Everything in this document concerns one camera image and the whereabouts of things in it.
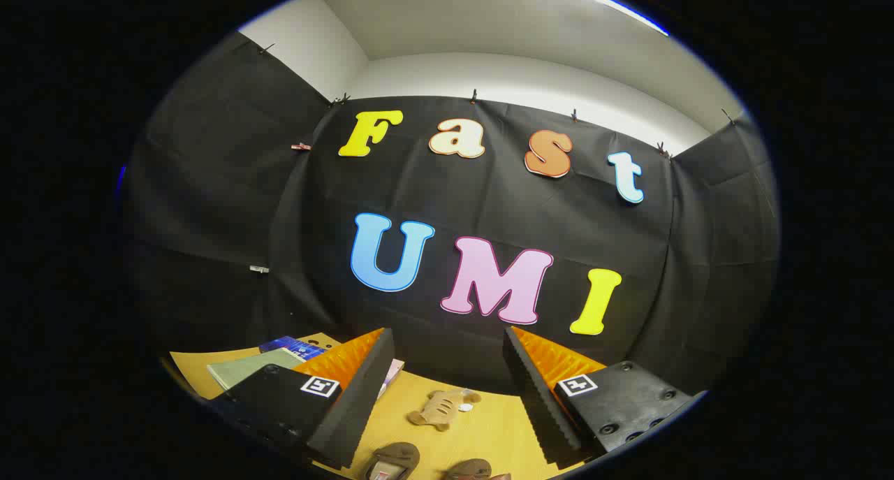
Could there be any cream fabric storage box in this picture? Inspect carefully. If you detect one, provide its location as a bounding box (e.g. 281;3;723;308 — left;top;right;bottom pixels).
207;347;308;391

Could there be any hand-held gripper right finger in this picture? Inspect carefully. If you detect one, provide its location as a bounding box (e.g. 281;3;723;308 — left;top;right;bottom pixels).
503;326;708;468

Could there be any pink cover book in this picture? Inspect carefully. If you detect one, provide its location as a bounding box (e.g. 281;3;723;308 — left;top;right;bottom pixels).
377;358;406;398

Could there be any tan bread plush toy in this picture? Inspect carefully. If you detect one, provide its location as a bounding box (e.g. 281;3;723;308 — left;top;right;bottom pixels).
407;389;483;432

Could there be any row of small dark clips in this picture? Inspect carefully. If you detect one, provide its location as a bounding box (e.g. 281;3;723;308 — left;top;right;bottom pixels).
258;43;735;158

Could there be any brown suede moccasin shoe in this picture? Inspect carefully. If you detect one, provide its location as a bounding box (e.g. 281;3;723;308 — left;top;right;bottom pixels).
363;442;421;480
444;459;512;480

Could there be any blue cover book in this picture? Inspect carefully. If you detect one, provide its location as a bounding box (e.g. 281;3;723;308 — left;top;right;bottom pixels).
258;335;329;361

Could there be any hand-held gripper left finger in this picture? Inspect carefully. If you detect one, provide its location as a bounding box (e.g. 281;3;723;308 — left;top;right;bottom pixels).
210;328;395;470

